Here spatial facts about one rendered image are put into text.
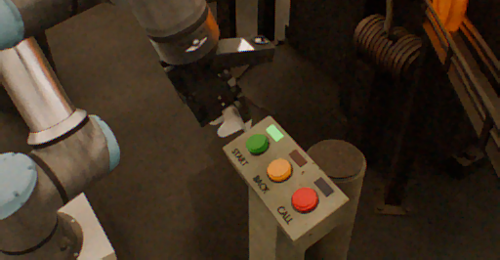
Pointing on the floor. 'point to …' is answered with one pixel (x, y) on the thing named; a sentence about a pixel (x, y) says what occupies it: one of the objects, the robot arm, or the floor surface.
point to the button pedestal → (267, 219)
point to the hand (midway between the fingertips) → (247, 123)
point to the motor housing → (377, 81)
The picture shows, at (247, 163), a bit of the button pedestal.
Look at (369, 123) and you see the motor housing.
